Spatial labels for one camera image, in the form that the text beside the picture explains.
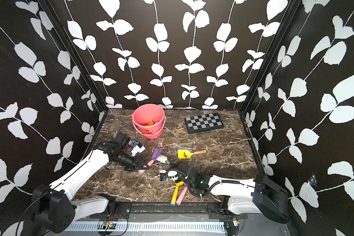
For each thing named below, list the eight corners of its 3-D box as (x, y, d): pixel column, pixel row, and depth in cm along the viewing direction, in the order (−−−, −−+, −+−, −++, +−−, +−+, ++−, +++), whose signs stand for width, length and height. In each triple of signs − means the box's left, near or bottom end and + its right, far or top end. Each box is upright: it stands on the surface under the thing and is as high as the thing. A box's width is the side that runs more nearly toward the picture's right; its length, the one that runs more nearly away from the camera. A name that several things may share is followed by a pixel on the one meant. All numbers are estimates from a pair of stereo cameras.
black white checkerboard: (188, 134, 108) (188, 131, 105) (183, 120, 117) (183, 117, 114) (223, 128, 112) (224, 125, 109) (216, 115, 121) (217, 112, 118)
